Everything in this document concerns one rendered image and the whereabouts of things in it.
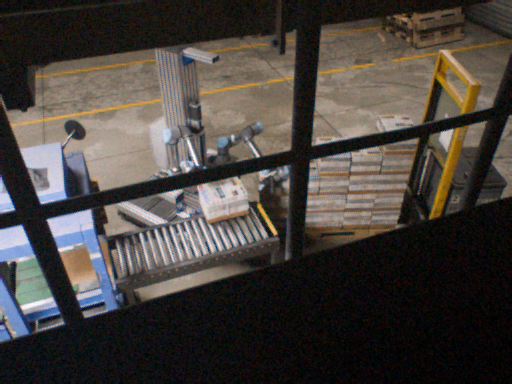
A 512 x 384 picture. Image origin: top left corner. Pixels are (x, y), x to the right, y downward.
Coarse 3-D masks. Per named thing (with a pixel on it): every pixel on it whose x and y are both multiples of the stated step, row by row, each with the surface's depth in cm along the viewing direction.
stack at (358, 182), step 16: (288, 176) 449; (336, 176) 448; (352, 176) 449; (368, 176) 450; (288, 192) 456; (320, 192) 459; (272, 208) 469; (320, 208) 472; (336, 208) 473; (352, 208) 474; (272, 224) 483; (320, 224) 486; (336, 224) 487; (352, 224) 488
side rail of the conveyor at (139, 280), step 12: (264, 240) 384; (276, 240) 384; (216, 252) 373; (228, 252) 373; (240, 252) 376; (252, 252) 382; (264, 252) 387; (180, 264) 363; (192, 264) 365; (204, 264) 370; (216, 264) 375; (132, 276) 354; (144, 276) 354; (156, 276) 359; (168, 276) 363; (180, 276) 368; (120, 288) 353; (132, 288) 357
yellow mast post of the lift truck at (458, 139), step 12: (480, 84) 374; (468, 96) 379; (468, 108) 386; (456, 132) 401; (456, 144) 408; (456, 156) 415; (444, 168) 427; (444, 180) 432; (444, 192) 441; (432, 216) 460
